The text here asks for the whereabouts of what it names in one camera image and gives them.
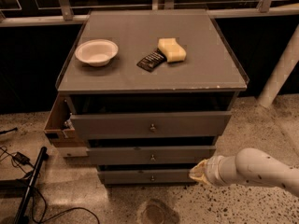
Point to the metal window railing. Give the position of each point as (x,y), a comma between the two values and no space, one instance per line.
(37,12)

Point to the white diagonal post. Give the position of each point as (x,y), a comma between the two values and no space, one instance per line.
(286,63)

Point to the grey top drawer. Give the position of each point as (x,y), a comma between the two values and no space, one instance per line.
(150,125)

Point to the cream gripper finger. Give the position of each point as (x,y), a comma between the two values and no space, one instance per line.
(197,173)

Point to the white bowl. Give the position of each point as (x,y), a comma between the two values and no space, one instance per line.
(96,53)

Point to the wooden side box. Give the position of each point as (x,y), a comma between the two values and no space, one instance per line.
(61,133)

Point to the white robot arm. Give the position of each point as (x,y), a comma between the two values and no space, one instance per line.
(249,167)

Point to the grey drawer cabinet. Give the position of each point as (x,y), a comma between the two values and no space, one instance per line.
(209,79)

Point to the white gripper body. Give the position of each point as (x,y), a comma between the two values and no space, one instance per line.
(212,171)

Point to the black power adapter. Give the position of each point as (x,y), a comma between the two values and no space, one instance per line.
(21,158)

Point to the grey drawer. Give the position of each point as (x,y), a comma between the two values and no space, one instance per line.
(148,155)
(150,125)
(133,177)

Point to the black pole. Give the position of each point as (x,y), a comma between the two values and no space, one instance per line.
(29,188)

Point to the grey bottom drawer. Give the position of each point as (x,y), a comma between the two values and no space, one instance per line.
(133,177)

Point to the yellow sponge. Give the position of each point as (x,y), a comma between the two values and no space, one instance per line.
(172,50)

